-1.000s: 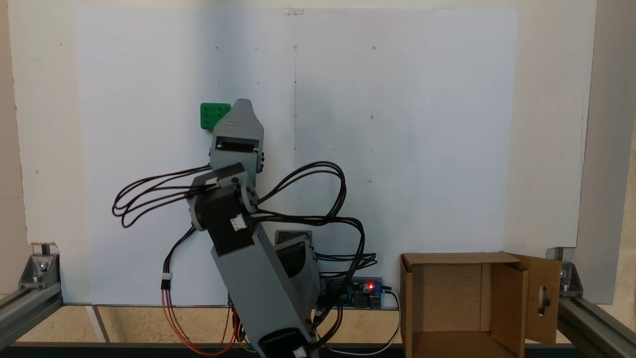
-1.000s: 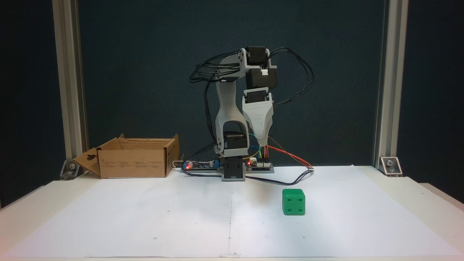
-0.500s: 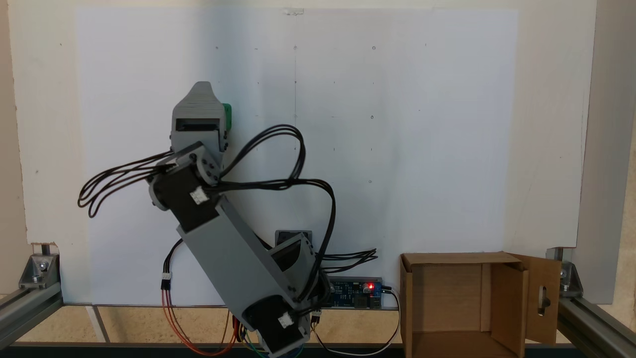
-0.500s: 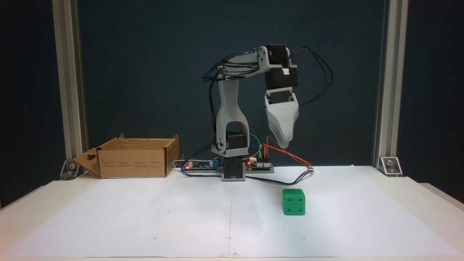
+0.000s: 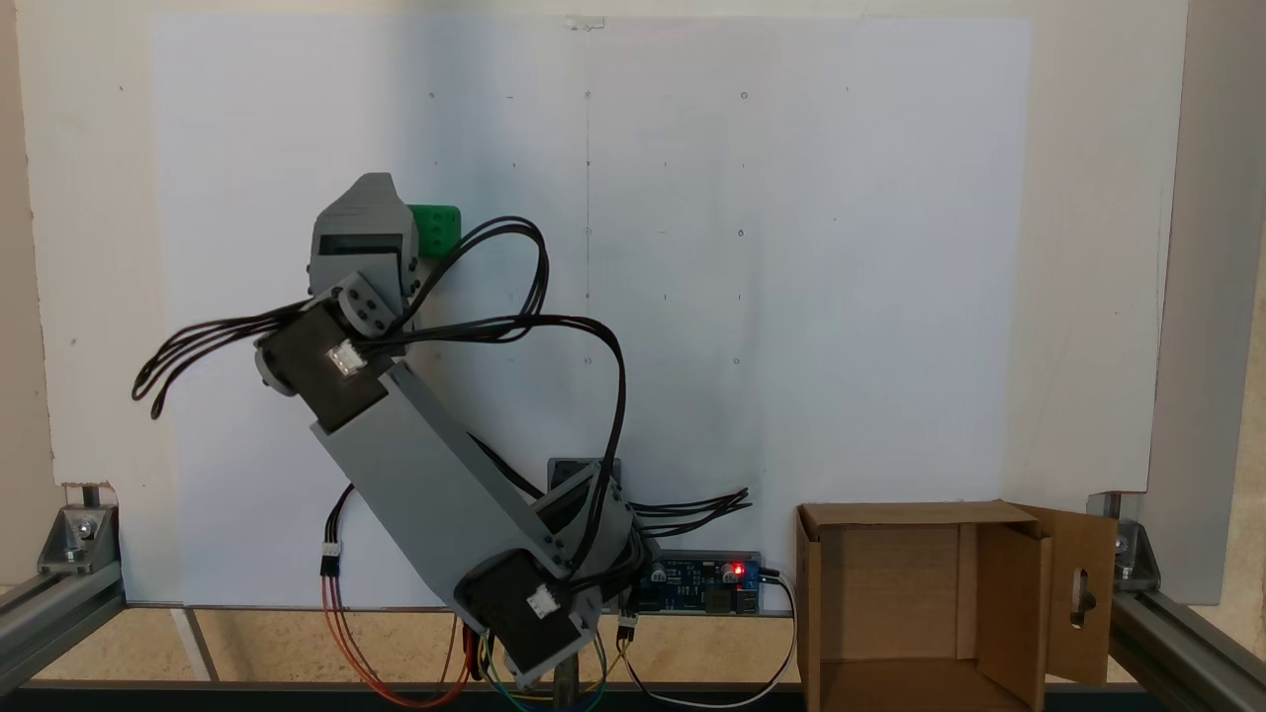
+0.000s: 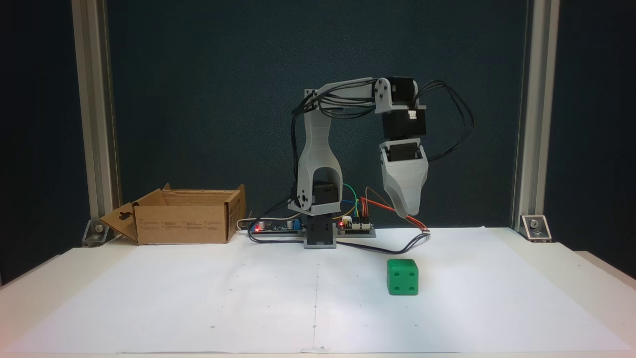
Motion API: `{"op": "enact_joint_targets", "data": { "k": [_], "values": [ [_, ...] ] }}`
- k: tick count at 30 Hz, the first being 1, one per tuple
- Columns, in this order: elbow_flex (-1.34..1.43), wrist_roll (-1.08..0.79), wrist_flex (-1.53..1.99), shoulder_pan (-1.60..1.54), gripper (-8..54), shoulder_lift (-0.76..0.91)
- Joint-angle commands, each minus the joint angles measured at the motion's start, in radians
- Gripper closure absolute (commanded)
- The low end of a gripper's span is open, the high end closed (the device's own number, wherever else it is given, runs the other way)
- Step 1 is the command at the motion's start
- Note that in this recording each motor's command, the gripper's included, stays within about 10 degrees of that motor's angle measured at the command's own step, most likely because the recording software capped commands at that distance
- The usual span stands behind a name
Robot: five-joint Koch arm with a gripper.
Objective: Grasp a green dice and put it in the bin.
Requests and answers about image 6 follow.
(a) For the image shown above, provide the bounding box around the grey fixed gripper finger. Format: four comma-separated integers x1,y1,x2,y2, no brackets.
384,174,428,218

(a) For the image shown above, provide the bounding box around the green die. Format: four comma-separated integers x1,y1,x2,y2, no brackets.
387,259,419,296

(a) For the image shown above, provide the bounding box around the motor driver circuit board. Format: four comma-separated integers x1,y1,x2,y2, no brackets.
337,216,373,232

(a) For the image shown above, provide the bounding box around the blue power converter board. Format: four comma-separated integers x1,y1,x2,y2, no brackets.
250,218,305,234

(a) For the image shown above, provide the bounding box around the brown cardboard box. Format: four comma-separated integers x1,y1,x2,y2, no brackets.
100,183,246,245

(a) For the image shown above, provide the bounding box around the white paper sheet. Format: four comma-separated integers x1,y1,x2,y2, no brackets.
5,227,632,355

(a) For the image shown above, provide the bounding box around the red wire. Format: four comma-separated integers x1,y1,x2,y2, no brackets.
360,197,428,231

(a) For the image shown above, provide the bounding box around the orange wire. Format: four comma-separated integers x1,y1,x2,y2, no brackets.
362,197,429,232

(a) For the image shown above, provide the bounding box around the green wire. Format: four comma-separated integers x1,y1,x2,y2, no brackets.
341,184,360,220

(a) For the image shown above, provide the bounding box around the metal corner bracket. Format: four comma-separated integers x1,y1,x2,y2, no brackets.
82,219,120,247
520,215,553,243

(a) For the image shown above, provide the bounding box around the aluminium frame post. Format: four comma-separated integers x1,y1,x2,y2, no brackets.
511,0,561,232
71,0,122,234

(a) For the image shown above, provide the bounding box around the white usb cable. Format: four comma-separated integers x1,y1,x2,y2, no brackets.
237,215,300,231

